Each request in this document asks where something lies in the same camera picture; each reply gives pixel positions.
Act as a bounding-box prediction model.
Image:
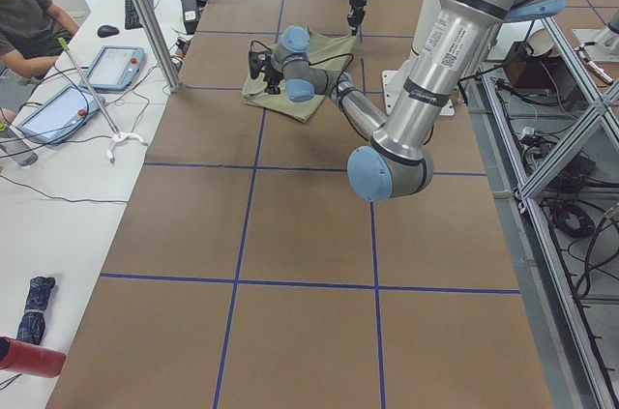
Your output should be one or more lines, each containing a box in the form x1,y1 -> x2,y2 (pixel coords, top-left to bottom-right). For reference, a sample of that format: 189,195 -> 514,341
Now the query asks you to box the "seated person in grey shirt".
1,0 -> 79,78

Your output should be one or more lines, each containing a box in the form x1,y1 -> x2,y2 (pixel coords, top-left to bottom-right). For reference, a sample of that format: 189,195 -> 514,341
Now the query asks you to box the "clear water bottle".
1,123 -> 38,166

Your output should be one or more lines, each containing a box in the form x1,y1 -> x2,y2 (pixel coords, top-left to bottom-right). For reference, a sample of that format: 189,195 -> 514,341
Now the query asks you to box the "red cylindrical bottle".
1,336 -> 67,378

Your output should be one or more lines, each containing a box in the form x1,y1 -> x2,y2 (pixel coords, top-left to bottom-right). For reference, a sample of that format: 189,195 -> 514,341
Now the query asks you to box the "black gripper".
346,0 -> 368,36
248,40 -> 283,95

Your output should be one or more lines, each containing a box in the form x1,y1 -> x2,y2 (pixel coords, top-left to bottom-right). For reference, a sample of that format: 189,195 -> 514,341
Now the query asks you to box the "black box under frame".
504,28 -> 583,109

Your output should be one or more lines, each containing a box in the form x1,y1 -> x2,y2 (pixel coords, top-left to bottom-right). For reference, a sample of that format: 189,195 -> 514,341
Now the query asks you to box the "blue teach pendant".
85,45 -> 145,93
16,86 -> 100,145

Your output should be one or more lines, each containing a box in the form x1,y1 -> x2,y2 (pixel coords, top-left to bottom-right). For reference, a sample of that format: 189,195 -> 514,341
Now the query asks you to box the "third grey robot arm base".
573,13 -> 618,63

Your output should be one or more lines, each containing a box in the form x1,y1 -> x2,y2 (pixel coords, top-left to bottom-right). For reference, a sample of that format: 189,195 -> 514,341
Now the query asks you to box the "near blue teach pendant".
16,86 -> 100,145

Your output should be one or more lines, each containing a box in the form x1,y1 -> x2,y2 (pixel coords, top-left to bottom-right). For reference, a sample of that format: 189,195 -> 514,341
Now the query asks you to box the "aluminium frame rail structure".
460,8 -> 618,408

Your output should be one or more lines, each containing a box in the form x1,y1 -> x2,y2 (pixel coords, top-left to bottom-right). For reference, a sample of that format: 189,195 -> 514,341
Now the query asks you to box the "long grabber stick tool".
57,37 -> 148,164

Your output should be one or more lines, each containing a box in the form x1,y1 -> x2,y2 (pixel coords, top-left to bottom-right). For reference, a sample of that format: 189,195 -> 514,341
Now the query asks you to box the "black power adapter with label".
181,0 -> 200,35

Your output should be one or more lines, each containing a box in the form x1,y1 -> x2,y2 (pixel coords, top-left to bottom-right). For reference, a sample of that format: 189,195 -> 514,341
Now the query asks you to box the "black computer mouse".
97,24 -> 120,38

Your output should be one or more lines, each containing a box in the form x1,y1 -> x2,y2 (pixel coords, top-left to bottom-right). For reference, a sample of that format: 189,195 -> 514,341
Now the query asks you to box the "black cable bundle on floor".
541,195 -> 601,239

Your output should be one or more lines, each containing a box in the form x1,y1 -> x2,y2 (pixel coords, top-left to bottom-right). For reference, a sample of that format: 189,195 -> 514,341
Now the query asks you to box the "olive green long-sleeve shirt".
242,25 -> 362,123

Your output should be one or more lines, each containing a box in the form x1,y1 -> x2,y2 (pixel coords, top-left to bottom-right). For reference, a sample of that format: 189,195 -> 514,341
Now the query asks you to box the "aluminium frame post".
133,0 -> 180,93

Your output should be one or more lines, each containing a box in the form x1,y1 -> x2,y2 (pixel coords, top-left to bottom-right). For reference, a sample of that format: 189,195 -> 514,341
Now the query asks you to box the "far blue teach pendant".
85,45 -> 145,93

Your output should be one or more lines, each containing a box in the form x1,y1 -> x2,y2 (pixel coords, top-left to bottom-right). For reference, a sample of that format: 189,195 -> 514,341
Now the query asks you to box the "folded dark blue umbrella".
16,277 -> 56,345

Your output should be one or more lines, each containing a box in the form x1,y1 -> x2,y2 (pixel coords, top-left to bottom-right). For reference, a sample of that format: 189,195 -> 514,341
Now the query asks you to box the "black keyboard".
124,0 -> 155,31

